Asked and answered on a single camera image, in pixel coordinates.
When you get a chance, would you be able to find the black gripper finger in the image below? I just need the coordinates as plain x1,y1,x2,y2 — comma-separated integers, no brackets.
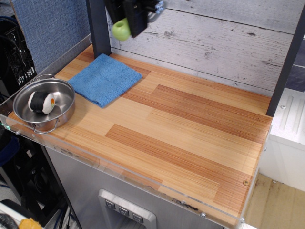
126,0,148,38
104,0,126,23

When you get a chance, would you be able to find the green handled grey spatula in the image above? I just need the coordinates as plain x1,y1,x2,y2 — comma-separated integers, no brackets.
112,0,167,41

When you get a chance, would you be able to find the blue folded towel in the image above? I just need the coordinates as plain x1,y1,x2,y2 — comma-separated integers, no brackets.
68,54,142,108

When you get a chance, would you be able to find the blue fabric panel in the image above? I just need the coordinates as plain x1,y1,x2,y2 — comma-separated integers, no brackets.
10,0,91,74

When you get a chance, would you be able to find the stainless steel pot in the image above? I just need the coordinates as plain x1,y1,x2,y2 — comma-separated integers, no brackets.
13,78,76,134

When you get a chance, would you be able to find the black plastic crate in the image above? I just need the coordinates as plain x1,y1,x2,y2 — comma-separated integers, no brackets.
0,20,37,89

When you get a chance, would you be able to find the plush sushi roll toy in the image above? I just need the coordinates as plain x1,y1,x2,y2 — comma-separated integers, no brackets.
28,91,55,115

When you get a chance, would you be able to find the clear acrylic table guard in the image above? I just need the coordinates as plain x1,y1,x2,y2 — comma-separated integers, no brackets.
0,87,272,229

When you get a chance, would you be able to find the silver dispenser button panel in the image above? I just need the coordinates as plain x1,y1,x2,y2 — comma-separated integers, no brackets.
98,189,157,229

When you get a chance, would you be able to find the white toy sink counter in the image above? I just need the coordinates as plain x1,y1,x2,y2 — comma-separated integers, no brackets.
258,88,305,191

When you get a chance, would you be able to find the yellow object bottom left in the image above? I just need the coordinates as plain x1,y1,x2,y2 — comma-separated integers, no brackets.
19,218,42,229

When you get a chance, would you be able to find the dark grey left post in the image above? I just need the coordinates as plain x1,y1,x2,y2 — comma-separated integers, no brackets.
86,0,112,59

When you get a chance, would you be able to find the dark grey post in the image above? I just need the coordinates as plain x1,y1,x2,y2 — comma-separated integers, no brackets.
86,0,112,59
266,5,305,117

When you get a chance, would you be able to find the dark grey right post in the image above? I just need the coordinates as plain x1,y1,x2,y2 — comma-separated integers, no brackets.
266,5,305,117

